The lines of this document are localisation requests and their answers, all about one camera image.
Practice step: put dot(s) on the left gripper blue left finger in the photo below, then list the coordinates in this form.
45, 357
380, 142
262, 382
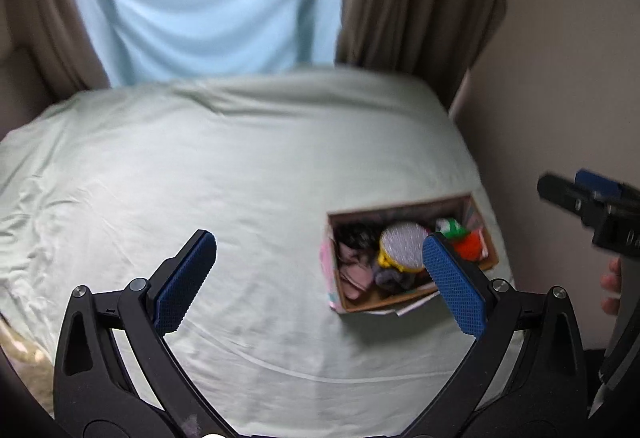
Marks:
114, 374

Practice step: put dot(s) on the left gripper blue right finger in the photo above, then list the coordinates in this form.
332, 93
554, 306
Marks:
521, 376

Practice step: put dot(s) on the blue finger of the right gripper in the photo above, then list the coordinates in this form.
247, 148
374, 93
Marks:
575, 199
598, 185

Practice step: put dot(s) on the orange pom-pom ball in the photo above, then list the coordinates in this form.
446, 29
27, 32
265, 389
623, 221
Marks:
463, 247

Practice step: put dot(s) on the green wet wipes pack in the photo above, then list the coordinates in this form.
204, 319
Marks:
450, 228

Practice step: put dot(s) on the round yellow grey scrubber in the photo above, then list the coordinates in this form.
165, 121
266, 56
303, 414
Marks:
401, 247

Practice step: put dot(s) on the grey blue sock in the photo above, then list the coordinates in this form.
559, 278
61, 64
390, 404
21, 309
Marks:
393, 280

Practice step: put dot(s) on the pink fabric scrunchie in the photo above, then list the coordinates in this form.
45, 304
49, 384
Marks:
355, 272

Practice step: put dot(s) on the black patterned scrunchie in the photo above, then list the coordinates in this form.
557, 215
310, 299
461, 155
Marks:
357, 243

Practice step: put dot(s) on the person's right hand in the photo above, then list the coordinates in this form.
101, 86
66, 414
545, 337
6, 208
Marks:
611, 283

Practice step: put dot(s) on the light green bed sheet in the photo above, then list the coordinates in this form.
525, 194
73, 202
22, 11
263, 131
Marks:
100, 189

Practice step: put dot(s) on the open cardboard box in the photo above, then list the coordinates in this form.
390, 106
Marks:
462, 207

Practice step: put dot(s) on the beige headboard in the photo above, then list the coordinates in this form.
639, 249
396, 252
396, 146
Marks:
24, 95

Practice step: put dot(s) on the brown left curtain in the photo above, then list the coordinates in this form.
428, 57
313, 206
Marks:
53, 33

